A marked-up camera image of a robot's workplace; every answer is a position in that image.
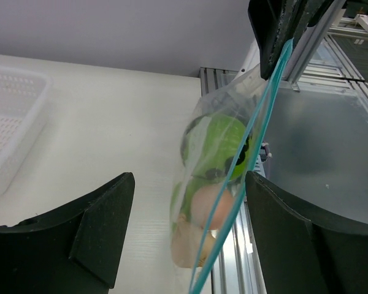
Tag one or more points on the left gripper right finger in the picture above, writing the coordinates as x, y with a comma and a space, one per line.
303, 248

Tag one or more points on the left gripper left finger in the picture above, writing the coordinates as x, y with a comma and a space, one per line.
74, 248

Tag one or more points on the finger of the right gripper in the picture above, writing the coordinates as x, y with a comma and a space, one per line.
265, 18
298, 15

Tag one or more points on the pink fake egg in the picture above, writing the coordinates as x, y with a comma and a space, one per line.
202, 203

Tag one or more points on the beige fake garlic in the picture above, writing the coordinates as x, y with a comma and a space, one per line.
186, 248

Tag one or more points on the clear zip top bag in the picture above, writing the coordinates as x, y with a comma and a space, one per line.
250, 99

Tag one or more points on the white plastic basket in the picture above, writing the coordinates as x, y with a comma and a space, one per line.
23, 114

